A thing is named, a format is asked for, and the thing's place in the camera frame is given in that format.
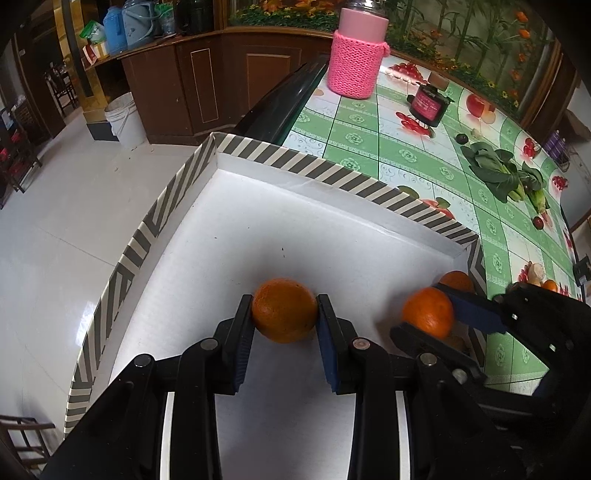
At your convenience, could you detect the clear plastic jar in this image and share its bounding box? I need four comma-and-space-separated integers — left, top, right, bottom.
157, 2, 177, 38

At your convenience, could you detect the wooden chair red cushion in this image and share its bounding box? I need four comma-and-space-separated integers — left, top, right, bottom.
0, 106, 43, 208

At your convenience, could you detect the grey-blue thermos jug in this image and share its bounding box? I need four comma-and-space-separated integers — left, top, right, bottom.
122, 0, 162, 48

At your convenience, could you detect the dark wooden chair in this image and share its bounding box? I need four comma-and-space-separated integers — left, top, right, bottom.
46, 65, 78, 116

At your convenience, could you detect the small dark jar pink label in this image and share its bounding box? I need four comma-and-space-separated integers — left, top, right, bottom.
406, 76, 455, 129

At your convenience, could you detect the black kettle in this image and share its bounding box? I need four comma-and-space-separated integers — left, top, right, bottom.
175, 0, 215, 35

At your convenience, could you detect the jar with pink knit sleeve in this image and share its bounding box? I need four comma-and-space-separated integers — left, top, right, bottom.
327, 2, 391, 100

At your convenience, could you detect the purple bottle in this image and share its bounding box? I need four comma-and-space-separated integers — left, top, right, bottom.
547, 130, 571, 163

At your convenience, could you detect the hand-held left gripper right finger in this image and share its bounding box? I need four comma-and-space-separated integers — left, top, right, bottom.
315, 294, 527, 480

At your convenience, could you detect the green bok choy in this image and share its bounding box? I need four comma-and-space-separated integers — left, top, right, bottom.
462, 141, 527, 202
510, 161, 552, 214

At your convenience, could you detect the blue thermos jug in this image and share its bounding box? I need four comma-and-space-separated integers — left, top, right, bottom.
102, 6, 127, 56

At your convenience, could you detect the white tray with striped rim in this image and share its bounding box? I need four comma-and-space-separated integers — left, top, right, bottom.
64, 131, 488, 480

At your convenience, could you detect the black glossy chair back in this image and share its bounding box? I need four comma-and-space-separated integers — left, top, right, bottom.
235, 60, 331, 148

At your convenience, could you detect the aquarium with artificial flowers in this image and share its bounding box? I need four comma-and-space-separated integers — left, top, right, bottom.
222, 0, 568, 130

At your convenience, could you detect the brown wooden chair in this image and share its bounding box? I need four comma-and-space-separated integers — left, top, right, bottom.
0, 414, 57, 480

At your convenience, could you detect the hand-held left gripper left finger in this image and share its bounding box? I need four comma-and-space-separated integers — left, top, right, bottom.
41, 293, 254, 480

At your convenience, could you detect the fruit print green tablecloth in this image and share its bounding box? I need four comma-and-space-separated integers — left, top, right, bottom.
277, 48, 583, 398

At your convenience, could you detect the cardboard box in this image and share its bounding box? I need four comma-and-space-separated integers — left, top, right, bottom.
566, 111, 591, 140

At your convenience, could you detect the red and white box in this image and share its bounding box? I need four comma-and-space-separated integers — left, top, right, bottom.
82, 41, 110, 65

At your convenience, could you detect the white plastic bucket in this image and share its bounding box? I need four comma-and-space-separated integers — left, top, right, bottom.
105, 92, 148, 149

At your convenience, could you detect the brown wooden counter cabinet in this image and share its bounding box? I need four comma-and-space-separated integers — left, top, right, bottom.
83, 25, 335, 146

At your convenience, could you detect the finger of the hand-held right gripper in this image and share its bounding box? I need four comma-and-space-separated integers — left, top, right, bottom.
433, 281, 591, 371
390, 322, 489, 394

